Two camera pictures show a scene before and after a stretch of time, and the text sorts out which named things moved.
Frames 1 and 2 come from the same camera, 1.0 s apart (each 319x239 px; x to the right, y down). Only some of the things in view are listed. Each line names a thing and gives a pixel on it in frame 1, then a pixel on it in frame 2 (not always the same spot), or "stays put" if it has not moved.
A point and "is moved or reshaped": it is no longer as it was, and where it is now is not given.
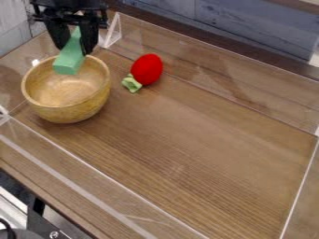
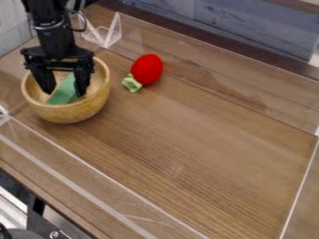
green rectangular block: x=69 y=60 is moved or reshaped
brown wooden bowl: x=65 y=98 stays put
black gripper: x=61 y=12 → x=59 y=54
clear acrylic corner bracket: x=113 y=33 stays put
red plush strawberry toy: x=146 y=71 stays put
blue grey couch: x=280 y=25 stays put
